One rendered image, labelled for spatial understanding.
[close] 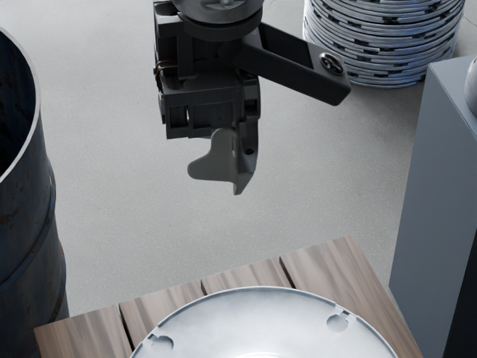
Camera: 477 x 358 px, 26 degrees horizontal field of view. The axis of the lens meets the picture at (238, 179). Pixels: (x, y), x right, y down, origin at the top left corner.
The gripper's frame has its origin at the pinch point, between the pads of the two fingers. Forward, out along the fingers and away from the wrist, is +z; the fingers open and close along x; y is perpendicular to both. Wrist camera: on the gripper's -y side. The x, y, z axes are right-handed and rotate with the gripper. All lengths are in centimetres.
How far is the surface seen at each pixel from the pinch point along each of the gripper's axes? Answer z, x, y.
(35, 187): 16.5, -16.4, 20.7
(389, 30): 43, -67, -39
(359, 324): 17.1, 7.7, -11.1
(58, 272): 37.0, -19.9, 20.2
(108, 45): 57, -88, 9
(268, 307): 17.2, 3.9, -2.4
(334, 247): 21.6, -6.0, -12.2
